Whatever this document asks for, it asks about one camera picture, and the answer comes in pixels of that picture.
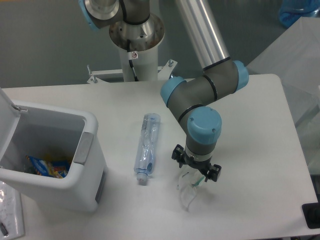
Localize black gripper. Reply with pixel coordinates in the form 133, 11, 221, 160
171, 144, 222, 182

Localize white green wrapper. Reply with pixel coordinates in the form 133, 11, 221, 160
177, 165, 205, 211

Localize crushed clear plastic bottle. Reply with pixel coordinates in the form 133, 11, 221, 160
133, 113, 161, 186

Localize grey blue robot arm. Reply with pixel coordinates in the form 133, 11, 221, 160
79, 0, 249, 181

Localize white trash can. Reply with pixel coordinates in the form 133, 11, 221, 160
0, 92, 107, 212

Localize black device at table edge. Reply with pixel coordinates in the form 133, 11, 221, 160
302, 202, 320, 229

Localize colourful snack packets in bin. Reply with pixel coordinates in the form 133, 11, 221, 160
25, 155, 71, 179

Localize white side table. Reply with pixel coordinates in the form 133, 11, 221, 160
247, 17, 320, 176

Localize blue plastic bag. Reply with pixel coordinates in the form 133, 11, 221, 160
278, 0, 320, 28

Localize clear plastic tray with paper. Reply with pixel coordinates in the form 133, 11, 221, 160
0, 181, 25, 240

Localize black pen on tray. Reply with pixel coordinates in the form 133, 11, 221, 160
0, 222, 9, 237

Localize white pedestal base frame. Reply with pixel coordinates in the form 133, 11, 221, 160
86, 59, 178, 84

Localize black pedestal cable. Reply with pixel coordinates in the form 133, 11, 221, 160
126, 38, 140, 82

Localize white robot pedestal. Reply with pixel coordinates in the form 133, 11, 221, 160
108, 12, 166, 82

